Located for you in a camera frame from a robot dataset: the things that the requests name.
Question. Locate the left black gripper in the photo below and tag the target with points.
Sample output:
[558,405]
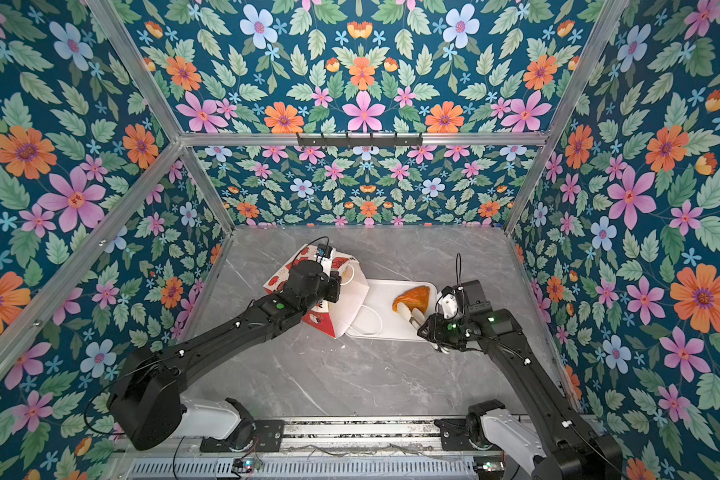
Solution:
[335,281]

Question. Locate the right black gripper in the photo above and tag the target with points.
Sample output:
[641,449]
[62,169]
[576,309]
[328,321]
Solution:
[435,331]

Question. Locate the white red paper bag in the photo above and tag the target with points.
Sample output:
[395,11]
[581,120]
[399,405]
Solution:
[332,319]

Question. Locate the metal tongs white tips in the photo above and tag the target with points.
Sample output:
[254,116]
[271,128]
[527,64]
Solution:
[416,319]

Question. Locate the brown croissant fake bread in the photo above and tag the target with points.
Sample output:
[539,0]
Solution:
[417,298]

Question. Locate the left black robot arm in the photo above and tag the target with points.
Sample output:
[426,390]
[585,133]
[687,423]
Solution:
[147,398]

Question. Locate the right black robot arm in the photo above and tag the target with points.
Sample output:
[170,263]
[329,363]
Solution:
[557,442]

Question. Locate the white rectangular tray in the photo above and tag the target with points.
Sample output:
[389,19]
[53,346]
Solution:
[376,319]

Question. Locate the black hook rack bar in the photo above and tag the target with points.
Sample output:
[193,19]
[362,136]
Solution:
[347,140]

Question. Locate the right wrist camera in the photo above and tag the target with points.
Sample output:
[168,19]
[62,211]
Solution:
[449,306]

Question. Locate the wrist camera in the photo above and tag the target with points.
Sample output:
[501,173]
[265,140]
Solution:
[449,306]
[324,253]

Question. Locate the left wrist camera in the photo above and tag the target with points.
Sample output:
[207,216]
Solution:
[324,253]

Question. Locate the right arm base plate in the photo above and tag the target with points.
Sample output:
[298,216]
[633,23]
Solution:
[454,435]

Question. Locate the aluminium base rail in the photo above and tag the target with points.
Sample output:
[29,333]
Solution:
[366,435]

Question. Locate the white slotted cable duct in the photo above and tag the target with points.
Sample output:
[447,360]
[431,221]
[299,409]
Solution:
[306,468]

